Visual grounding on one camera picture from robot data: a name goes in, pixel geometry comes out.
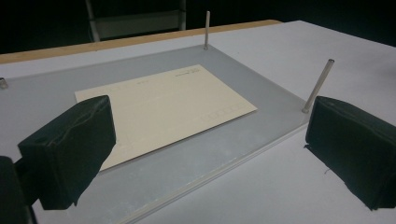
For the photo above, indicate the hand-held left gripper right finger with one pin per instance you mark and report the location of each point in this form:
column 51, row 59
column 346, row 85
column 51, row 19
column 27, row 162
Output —
column 351, row 146

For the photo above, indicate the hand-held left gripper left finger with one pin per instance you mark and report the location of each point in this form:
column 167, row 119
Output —
column 68, row 149

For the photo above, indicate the painting postcard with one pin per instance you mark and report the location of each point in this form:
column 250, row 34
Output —
column 174, row 105

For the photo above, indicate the clear acrylic photo frame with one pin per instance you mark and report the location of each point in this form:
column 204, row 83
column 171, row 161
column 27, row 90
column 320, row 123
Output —
column 186, row 161

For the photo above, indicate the white metal stand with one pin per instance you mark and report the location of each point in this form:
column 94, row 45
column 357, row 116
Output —
column 137, row 26

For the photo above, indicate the long metal frame pin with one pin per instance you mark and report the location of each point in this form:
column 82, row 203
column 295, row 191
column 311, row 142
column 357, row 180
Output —
column 317, row 85
column 206, row 29

